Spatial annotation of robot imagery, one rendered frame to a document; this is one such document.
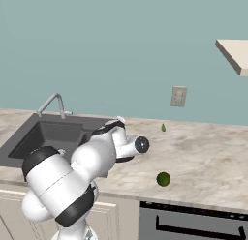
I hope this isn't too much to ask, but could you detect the dark grey sink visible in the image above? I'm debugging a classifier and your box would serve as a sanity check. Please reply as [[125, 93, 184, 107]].
[[0, 112, 114, 183]]

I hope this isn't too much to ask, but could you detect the cream cabinet door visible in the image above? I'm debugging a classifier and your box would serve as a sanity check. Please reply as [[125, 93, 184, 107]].
[[84, 201, 121, 240], [0, 189, 58, 240]]

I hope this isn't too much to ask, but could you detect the grey metal tap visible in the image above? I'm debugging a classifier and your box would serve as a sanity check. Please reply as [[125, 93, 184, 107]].
[[36, 92, 74, 120]]

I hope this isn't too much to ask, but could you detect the round green lime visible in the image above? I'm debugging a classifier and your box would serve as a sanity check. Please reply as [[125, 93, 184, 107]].
[[156, 171, 171, 188]]

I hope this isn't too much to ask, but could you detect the grey wall socket plate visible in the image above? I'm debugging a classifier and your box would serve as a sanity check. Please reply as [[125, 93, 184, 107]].
[[170, 85, 188, 108]]

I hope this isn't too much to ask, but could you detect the grey dishwasher with black handle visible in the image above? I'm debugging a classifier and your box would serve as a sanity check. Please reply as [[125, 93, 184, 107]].
[[139, 200, 248, 240]]

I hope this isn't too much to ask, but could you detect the cream wall shelf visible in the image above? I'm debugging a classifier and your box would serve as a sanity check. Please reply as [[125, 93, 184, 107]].
[[215, 39, 248, 77]]

